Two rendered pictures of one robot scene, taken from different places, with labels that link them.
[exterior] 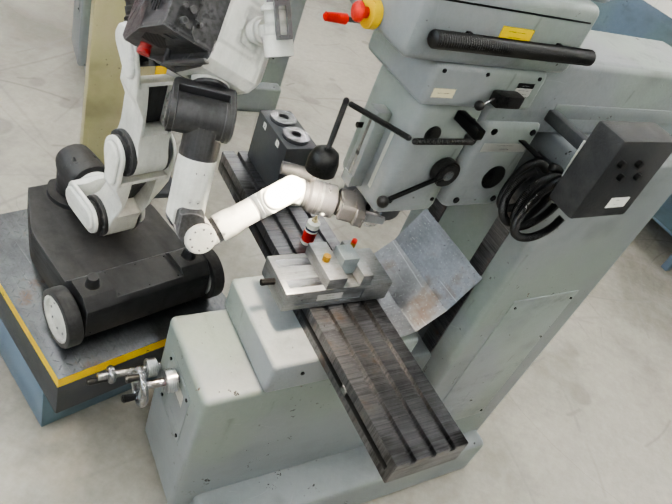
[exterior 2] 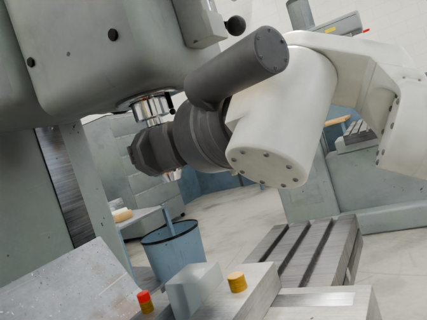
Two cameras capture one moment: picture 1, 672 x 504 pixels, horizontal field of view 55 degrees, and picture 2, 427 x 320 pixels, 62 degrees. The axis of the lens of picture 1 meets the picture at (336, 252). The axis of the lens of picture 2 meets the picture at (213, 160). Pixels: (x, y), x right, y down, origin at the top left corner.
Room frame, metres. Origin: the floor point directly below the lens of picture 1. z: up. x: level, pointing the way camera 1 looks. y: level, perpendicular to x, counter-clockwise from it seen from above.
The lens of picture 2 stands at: (1.51, 0.43, 1.23)
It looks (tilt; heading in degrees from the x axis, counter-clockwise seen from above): 4 degrees down; 252
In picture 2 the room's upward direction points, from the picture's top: 17 degrees counter-clockwise
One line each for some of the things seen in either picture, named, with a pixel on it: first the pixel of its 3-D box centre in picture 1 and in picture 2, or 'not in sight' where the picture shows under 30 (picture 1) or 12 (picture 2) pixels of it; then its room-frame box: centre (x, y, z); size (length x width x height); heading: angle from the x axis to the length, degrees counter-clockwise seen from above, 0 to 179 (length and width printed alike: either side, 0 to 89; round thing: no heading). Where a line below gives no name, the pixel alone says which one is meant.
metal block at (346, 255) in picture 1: (344, 259); (198, 293); (1.43, -0.03, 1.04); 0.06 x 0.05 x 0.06; 41
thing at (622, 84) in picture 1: (582, 80); not in sight; (1.75, -0.42, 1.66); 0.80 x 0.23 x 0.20; 132
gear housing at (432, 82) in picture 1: (457, 61); not in sight; (1.45, -0.08, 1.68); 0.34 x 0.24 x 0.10; 132
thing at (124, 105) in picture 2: not in sight; (147, 98); (1.42, -0.05, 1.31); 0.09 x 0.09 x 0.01
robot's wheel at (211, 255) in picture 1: (204, 271); not in sight; (1.71, 0.42, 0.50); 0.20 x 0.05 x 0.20; 57
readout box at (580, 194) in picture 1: (614, 171); not in sight; (1.37, -0.49, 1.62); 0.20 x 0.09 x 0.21; 132
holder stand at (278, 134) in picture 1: (281, 150); not in sight; (1.85, 0.30, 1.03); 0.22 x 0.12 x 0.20; 44
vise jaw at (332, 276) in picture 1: (325, 265); (237, 303); (1.40, 0.01, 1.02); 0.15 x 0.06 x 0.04; 41
